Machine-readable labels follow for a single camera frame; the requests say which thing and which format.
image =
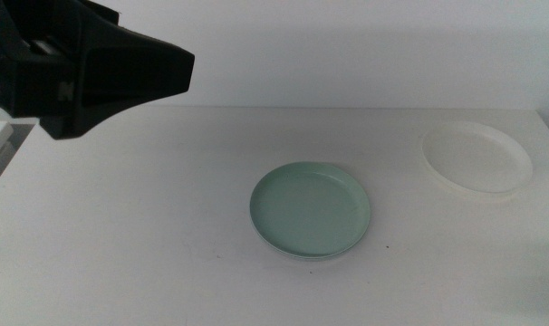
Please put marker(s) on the grey shallow bowl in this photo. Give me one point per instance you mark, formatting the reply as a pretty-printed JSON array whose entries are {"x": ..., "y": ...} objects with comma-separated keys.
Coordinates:
[{"x": 301, "y": 258}]

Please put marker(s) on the white shallow bowl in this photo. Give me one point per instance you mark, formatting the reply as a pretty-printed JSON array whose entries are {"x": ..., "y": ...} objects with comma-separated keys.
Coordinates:
[{"x": 476, "y": 158}]

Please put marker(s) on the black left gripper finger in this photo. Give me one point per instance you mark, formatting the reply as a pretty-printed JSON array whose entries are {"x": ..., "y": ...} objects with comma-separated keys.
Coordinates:
[
  {"x": 102, "y": 13},
  {"x": 134, "y": 72}
]

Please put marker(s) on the green shallow bowl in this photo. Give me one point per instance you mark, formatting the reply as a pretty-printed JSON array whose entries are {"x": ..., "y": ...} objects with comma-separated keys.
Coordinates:
[{"x": 308, "y": 208}]

